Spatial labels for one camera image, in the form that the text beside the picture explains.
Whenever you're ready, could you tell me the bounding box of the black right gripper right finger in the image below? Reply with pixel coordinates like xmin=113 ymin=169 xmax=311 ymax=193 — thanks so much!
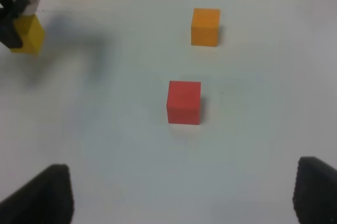
xmin=292 ymin=157 xmax=336 ymax=224

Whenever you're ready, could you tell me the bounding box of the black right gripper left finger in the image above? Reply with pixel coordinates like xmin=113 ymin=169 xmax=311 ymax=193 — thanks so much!
xmin=1 ymin=164 xmax=75 ymax=223

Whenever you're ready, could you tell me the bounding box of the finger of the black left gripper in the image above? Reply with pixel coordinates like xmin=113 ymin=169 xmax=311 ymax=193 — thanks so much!
xmin=1 ymin=19 xmax=23 ymax=48

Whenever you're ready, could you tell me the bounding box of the yellow block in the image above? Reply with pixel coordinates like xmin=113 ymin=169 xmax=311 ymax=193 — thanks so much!
xmin=10 ymin=15 xmax=45 ymax=56

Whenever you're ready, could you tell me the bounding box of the red block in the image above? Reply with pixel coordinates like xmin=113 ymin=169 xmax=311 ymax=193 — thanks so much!
xmin=166 ymin=81 xmax=201 ymax=125

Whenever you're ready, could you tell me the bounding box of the orange block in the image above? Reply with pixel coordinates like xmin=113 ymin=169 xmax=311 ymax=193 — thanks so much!
xmin=191 ymin=8 xmax=221 ymax=47

